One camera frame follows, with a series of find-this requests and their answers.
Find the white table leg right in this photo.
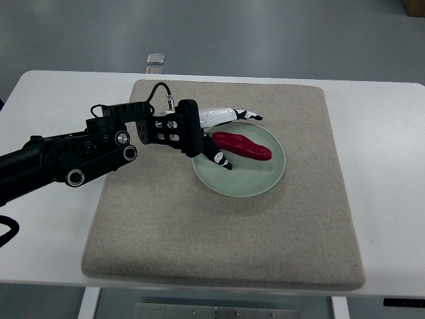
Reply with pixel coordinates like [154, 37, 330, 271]
[331, 296, 350, 319]

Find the black table control panel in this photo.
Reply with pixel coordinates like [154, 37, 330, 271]
[383, 298, 425, 308]

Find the light green plate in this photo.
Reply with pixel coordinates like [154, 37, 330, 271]
[193, 121, 286, 197]

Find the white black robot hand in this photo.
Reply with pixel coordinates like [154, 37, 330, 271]
[136, 99, 262, 170]

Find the metal base plate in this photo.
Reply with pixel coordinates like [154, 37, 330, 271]
[133, 303, 299, 319]

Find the cardboard box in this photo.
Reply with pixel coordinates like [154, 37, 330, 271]
[403, 0, 425, 17]

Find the beige fabric mat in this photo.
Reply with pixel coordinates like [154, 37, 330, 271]
[81, 80, 365, 291]

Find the clear plastic floor box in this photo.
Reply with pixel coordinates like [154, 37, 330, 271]
[146, 53, 165, 74]

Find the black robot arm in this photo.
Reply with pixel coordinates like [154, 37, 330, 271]
[1, 82, 166, 205]

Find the white table leg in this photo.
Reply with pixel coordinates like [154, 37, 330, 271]
[77, 287, 101, 319]
[331, 296, 350, 319]

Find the red pepper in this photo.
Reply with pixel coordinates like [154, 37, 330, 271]
[212, 132, 272, 161]

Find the white table leg left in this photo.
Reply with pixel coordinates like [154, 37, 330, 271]
[77, 287, 101, 319]

